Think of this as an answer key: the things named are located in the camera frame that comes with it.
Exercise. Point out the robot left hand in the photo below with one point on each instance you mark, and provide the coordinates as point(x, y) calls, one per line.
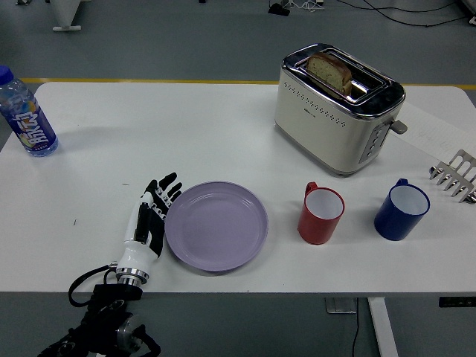
point(139, 253)

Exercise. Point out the purple plate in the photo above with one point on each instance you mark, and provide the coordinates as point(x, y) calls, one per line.
point(217, 227)

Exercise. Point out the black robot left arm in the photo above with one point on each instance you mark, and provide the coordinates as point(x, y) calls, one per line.
point(108, 312)

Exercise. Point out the blue drink bottle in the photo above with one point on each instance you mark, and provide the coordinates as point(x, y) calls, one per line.
point(28, 117)

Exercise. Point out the red mug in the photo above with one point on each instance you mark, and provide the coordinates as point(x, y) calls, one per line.
point(316, 228)

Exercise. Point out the grey box under table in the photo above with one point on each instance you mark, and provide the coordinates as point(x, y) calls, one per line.
point(340, 305)

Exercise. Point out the cream and chrome toaster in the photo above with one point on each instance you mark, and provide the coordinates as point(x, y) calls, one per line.
point(316, 126)

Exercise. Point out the white stand base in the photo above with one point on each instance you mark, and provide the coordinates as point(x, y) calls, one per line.
point(65, 15)

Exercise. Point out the white table leg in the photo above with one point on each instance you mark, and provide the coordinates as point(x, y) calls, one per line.
point(383, 327)

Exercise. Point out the blue mug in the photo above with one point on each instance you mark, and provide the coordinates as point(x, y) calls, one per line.
point(394, 225)

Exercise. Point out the bread slice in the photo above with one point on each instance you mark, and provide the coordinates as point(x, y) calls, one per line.
point(329, 72)

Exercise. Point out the black floor object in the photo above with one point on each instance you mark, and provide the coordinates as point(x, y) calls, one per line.
point(279, 10)

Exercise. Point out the white paper sheet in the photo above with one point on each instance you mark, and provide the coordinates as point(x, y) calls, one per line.
point(435, 130)

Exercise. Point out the black table control panel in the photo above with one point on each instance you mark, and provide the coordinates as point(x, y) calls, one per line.
point(457, 302)

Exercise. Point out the metal toast rack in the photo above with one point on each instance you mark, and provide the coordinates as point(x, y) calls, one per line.
point(459, 175)

